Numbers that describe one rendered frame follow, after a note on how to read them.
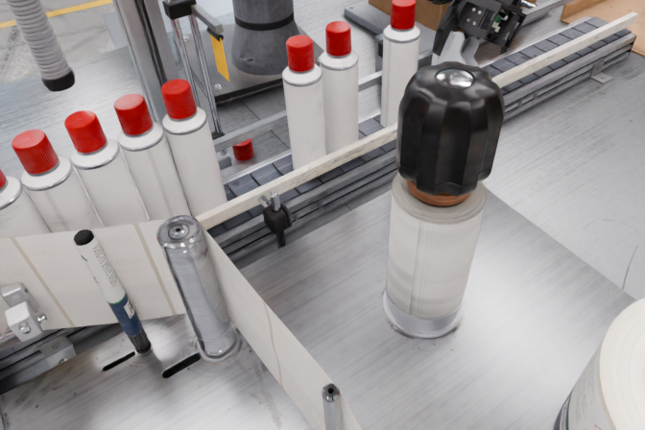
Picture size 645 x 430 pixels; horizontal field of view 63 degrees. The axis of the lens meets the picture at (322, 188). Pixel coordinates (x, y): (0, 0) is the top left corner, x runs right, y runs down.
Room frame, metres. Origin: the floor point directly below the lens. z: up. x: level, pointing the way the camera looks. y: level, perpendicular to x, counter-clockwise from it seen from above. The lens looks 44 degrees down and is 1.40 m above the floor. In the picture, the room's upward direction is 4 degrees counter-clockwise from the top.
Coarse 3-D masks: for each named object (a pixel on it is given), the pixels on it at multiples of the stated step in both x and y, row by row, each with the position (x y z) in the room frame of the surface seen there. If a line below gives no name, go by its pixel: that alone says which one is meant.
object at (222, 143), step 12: (552, 0) 0.91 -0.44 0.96; (564, 0) 0.92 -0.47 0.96; (528, 12) 0.87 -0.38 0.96; (540, 12) 0.89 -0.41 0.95; (516, 24) 0.85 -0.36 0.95; (420, 60) 0.74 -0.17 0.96; (360, 84) 0.68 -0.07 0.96; (372, 84) 0.69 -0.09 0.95; (264, 120) 0.60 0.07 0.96; (276, 120) 0.60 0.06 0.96; (240, 132) 0.58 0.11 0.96; (252, 132) 0.58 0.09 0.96; (216, 144) 0.56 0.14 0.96; (228, 144) 0.56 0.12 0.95
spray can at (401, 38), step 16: (400, 0) 0.69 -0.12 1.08; (400, 16) 0.67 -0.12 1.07; (384, 32) 0.68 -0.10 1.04; (400, 32) 0.67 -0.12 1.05; (416, 32) 0.67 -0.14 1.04; (384, 48) 0.68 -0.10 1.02; (400, 48) 0.66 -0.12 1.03; (416, 48) 0.66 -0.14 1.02; (384, 64) 0.68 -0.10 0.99; (400, 64) 0.66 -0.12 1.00; (416, 64) 0.67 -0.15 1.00; (384, 80) 0.67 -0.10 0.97; (400, 80) 0.66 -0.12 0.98; (384, 96) 0.67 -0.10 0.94; (400, 96) 0.66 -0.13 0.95; (384, 112) 0.67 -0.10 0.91; (384, 128) 0.67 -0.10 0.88
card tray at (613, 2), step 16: (576, 0) 1.10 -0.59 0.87; (592, 0) 1.14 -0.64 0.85; (608, 0) 1.16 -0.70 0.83; (624, 0) 1.16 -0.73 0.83; (640, 0) 1.15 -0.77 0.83; (576, 16) 1.09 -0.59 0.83; (592, 16) 1.09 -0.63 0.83; (608, 16) 1.08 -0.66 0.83; (640, 16) 1.07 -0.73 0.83; (640, 32) 1.01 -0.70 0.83; (640, 48) 0.94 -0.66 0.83
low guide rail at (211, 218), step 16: (624, 16) 0.92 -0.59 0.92; (592, 32) 0.87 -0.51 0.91; (608, 32) 0.89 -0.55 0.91; (560, 48) 0.82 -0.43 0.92; (576, 48) 0.84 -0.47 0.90; (528, 64) 0.78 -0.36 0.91; (544, 64) 0.80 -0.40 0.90; (496, 80) 0.74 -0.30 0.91; (512, 80) 0.75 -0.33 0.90; (352, 144) 0.59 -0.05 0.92; (368, 144) 0.60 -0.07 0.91; (320, 160) 0.56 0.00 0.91; (336, 160) 0.57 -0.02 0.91; (288, 176) 0.54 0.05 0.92; (304, 176) 0.54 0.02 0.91; (256, 192) 0.51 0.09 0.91; (224, 208) 0.48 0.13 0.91; (240, 208) 0.49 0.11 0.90; (208, 224) 0.47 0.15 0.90
